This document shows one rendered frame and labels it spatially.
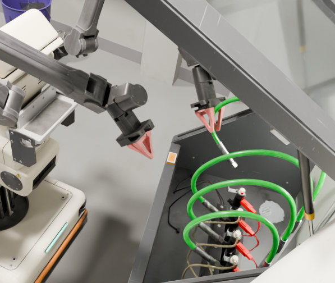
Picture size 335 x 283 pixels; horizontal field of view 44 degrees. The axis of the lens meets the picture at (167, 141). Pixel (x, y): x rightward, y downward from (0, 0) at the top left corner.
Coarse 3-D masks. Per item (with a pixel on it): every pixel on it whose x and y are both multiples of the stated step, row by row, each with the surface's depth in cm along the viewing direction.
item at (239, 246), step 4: (240, 244) 116; (236, 248) 117; (240, 248) 115; (244, 248) 115; (240, 252) 116; (244, 252) 115; (248, 252) 115; (244, 256) 115; (248, 256) 114; (252, 256) 114
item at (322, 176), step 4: (228, 100) 121; (232, 100) 120; (236, 100) 119; (220, 104) 124; (224, 104) 123; (216, 108) 125; (220, 108) 125; (216, 112) 127; (216, 136) 132; (216, 140) 132; (320, 176) 116; (324, 176) 116; (320, 180) 117; (320, 184) 117; (316, 188) 119; (320, 188) 118; (316, 192) 120; (316, 196) 121
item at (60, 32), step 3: (57, 30) 157; (60, 30) 158; (60, 33) 153; (63, 33) 151; (66, 33) 151; (60, 36) 151; (63, 36) 150; (63, 39) 150; (63, 42) 150; (60, 45) 151; (63, 45) 150; (57, 48) 152; (60, 48) 152; (63, 48) 152; (57, 51) 152; (60, 51) 152; (63, 51) 153; (60, 54) 154; (63, 54) 154; (66, 54) 155; (60, 57) 156; (57, 60) 155
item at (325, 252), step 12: (324, 228) 76; (312, 240) 78; (324, 240) 74; (300, 252) 80; (312, 252) 76; (324, 252) 73; (276, 264) 87; (288, 264) 82; (300, 264) 78; (312, 264) 75; (324, 264) 71; (264, 276) 89; (276, 276) 85; (288, 276) 80; (300, 276) 76; (312, 276) 73; (324, 276) 70
